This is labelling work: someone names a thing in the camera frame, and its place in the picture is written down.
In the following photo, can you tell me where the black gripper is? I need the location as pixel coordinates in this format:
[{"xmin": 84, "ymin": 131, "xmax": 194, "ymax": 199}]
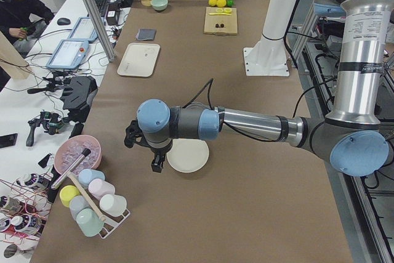
[{"xmin": 147, "ymin": 139, "xmax": 173, "ymax": 172}]

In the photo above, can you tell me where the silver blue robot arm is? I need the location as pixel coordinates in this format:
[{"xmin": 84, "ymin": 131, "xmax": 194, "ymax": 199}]
[{"xmin": 124, "ymin": 0, "xmax": 393, "ymax": 176}]

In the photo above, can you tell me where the cream rectangular tray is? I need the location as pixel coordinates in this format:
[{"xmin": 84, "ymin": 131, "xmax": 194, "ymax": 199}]
[{"xmin": 117, "ymin": 42, "xmax": 160, "ymax": 78}]

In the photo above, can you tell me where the cream round plate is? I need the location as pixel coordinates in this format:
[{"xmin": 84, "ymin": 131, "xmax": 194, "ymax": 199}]
[{"xmin": 167, "ymin": 139, "xmax": 209, "ymax": 173}]

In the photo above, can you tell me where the white plastic cup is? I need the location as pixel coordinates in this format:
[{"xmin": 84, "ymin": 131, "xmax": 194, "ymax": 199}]
[{"xmin": 99, "ymin": 194, "xmax": 127, "ymax": 217}]

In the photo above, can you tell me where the pink plastic cup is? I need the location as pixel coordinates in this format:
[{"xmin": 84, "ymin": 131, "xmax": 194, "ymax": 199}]
[{"xmin": 88, "ymin": 178, "xmax": 115, "ymax": 200}]

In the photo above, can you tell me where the metal muddler stick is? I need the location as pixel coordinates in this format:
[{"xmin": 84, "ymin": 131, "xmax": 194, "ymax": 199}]
[{"xmin": 50, "ymin": 148, "xmax": 91, "ymax": 190}]

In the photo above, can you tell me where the white cup rack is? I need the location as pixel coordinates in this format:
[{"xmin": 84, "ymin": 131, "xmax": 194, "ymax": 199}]
[{"xmin": 98, "ymin": 209, "xmax": 131, "ymax": 239}]

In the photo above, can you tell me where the grey blue plastic cup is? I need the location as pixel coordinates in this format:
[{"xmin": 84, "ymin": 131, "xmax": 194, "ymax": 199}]
[{"xmin": 69, "ymin": 195, "xmax": 90, "ymax": 220}]

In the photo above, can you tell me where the mint plastic cup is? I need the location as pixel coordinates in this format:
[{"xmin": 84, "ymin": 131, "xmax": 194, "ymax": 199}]
[{"xmin": 76, "ymin": 208, "xmax": 104, "ymax": 237}]

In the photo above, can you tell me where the pink bowl with ice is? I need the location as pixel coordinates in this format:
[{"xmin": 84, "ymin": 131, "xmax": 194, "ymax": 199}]
[{"xmin": 54, "ymin": 135, "xmax": 102, "ymax": 175}]

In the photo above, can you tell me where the yellow plastic cup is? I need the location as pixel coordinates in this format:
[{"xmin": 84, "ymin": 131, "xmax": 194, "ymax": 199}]
[{"xmin": 60, "ymin": 185, "xmax": 80, "ymax": 208}]

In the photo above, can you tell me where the black gripper stand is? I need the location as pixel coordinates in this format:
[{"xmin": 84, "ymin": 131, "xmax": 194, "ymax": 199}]
[{"xmin": 60, "ymin": 76, "xmax": 98, "ymax": 123}]

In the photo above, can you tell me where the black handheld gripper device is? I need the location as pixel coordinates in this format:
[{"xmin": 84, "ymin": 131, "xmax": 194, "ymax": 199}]
[{"xmin": 26, "ymin": 111, "xmax": 65, "ymax": 147}]

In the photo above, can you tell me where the grey folded cloth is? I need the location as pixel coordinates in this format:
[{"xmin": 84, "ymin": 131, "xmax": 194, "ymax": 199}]
[{"xmin": 135, "ymin": 28, "xmax": 156, "ymax": 41}]

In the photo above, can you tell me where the teach pendant tablet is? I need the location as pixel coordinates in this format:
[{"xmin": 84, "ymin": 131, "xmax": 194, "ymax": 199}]
[
  {"xmin": 46, "ymin": 39, "xmax": 89, "ymax": 70},
  {"xmin": 68, "ymin": 17, "xmax": 98, "ymax": 42}
]

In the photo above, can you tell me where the black smartphone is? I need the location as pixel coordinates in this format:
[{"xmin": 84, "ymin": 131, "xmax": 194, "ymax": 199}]
[{"xmin": 0, "ymin": 133, "xmax": 18, "ymax": 148}]

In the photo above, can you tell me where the wooden cutting board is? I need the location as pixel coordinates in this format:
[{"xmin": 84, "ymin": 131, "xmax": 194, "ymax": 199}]
[{"xmin": 204, "ymin": 7, "xmax": 238, "ymax": 35}]

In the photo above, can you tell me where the mint green bowl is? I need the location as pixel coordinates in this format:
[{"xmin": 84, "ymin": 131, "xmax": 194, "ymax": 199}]
[{"xmin": 151, "ymin": 0, "xmax": 169, "ymax": 12}]

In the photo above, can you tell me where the black computer mouse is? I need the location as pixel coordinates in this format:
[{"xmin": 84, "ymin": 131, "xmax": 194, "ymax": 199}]
[{"xmin": 57, "ymin": 17, "xmax": 71, "ymax": 26}]

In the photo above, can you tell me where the yellow lemon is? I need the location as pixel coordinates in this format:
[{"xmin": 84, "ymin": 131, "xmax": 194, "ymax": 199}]
[
  {"xmin": 215, "ymin": 0, "xmax": 227, "ymax": 7},
  {"xmin": 208, "ymin": 0, "xmax": 217, "ymax": 7}
]

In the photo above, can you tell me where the seated person in black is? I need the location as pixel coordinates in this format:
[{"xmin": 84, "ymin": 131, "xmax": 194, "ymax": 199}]
[{"xmin": 1, "ymin": 0, "xmax": 54, "ymax": 56}]

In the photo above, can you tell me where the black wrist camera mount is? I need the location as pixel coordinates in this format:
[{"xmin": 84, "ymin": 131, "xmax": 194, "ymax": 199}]
[{"xmin": 124, "ymin": 119, "xmax": 149, "ymax": 148}]

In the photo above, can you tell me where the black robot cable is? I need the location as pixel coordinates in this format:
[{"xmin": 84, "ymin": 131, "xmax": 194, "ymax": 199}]
[{"xmin": 183, "ymin": 78, "xmax": 284, "ymax": 142}]

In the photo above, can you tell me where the aluminium frame post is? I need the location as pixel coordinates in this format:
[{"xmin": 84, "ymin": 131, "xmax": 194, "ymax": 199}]
[{"xmin": 82, "ymin": 0, "xmax": 115, "ymax": 62}]

